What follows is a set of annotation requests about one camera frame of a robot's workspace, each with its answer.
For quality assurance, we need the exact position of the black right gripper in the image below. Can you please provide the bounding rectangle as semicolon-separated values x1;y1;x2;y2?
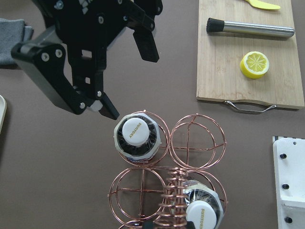
11;0;163;120

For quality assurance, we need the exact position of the tea bottle white cap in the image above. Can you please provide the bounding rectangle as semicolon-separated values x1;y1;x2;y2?
114;113;161;162

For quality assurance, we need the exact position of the copper wire bottle basket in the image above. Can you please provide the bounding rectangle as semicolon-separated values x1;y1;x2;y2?
108;111;227;229

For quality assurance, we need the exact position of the grey folded cloth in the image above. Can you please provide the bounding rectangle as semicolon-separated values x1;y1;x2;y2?
0;18;34;66

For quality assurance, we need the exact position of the white rabbit tray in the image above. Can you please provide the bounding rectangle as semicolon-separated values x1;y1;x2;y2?
0;95;7;133

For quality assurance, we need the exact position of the steel muddler black tip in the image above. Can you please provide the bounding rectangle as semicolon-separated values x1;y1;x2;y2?
206;18;295;40

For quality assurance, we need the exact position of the bamboo cutting board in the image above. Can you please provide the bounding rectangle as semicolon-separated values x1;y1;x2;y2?
196;0;305;109

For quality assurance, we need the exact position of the half lemon slice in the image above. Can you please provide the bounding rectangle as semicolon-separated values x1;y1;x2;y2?
240;51;270;79

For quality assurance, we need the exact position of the yellow plastic knife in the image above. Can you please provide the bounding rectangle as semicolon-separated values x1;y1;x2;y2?
234;0;281;11

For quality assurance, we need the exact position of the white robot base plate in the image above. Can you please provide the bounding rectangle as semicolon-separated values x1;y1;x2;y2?
273;136;305;229

